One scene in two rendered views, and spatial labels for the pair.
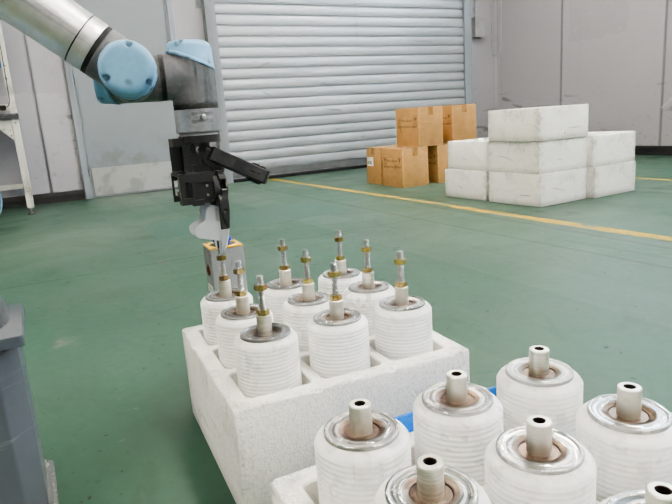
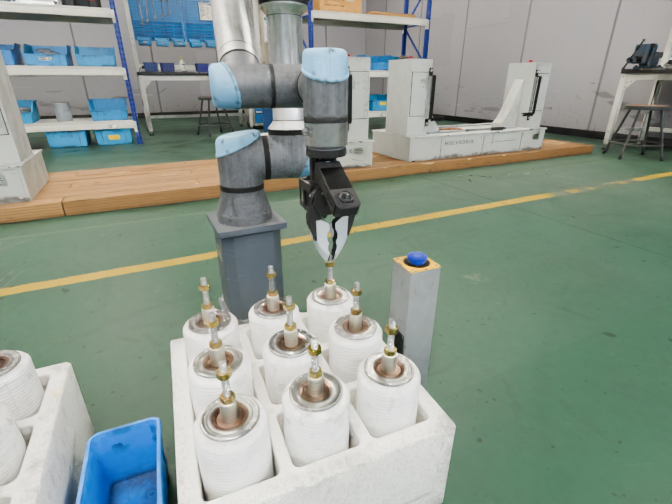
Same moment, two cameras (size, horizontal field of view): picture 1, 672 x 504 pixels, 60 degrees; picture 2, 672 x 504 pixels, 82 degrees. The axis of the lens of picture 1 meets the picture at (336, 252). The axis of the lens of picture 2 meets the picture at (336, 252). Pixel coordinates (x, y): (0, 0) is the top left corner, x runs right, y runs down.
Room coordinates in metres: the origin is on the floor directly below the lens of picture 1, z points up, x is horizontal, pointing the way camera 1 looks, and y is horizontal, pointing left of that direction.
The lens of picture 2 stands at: (1.06, -0.47, 0.65)
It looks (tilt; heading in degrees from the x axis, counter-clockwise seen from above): 24 degrees down; 91
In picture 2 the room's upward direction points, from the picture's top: straight up
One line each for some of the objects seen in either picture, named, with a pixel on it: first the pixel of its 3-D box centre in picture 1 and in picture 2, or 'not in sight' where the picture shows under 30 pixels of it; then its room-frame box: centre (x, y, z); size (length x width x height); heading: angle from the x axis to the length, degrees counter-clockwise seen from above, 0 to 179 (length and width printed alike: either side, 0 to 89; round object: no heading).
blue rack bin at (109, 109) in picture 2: not in sight; (109, 109); (-1.59, 4.17, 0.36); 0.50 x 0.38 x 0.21; 117
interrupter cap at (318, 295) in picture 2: (225, 295); (330, 295); (1.04, 0.21, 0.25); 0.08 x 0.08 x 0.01
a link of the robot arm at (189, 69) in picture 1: (190, 75); (324, 86); (1.03, 0.22, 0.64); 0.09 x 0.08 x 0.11; 107
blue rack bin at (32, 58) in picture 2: not in sight; (49, 55); (-1.98, 3.97, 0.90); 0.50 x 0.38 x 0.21; 116
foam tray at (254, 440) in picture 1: (315, 384); (295, 414); (0.98, 0.05, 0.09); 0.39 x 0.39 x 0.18; 24
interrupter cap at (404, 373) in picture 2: (341, 273); (388, 368); (1.14, -0.01, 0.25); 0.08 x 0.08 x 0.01
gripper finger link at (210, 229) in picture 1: (211, 231); (317, 236); (1.02, 0.22, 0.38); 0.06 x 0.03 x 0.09; 116
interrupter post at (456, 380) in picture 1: (456, 387); not in sight; (0.58, -0.12, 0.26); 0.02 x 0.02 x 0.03
